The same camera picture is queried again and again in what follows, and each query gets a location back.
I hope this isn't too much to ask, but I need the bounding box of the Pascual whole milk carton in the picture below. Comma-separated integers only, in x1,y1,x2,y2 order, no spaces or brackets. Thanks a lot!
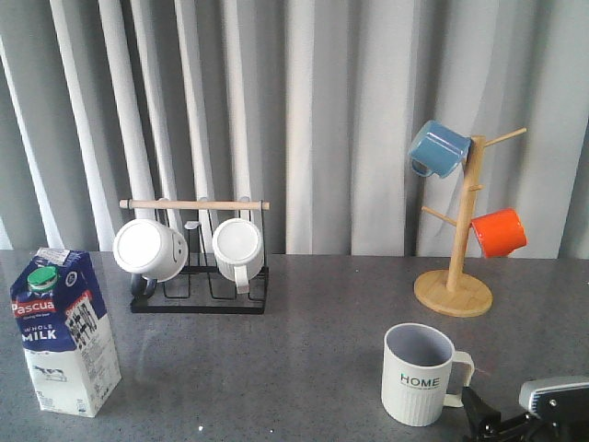
10,248,121,417

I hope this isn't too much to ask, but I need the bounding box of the white ribbed hanging mug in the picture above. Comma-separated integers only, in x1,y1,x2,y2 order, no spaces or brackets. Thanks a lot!
213,218,263,294

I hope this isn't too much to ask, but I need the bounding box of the grey pleated curtain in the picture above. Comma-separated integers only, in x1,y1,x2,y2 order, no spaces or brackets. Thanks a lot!
1,1,588,258

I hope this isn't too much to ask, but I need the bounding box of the wooden mug tree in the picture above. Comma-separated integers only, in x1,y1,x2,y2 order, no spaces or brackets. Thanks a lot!
413,127,527,318

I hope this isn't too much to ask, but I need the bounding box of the black wire mug rack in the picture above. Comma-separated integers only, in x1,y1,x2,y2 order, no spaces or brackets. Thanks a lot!
120,199,270,314

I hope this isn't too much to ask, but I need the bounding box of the blue enamel mug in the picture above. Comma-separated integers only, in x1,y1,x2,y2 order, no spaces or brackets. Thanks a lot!
409,120,471,179

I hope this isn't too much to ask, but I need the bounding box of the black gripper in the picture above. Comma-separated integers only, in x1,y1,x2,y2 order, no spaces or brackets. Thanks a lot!
461,376,588,441

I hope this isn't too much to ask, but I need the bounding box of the white smiley face mug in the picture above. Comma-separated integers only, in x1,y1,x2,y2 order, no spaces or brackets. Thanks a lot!
113,219,189,297

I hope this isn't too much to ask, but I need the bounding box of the orange enamel mug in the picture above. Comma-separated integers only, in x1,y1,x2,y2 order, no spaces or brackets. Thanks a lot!
471,207,527,258

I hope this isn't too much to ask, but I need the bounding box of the white HOME mug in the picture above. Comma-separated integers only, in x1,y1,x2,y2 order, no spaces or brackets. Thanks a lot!
381,322,475,427

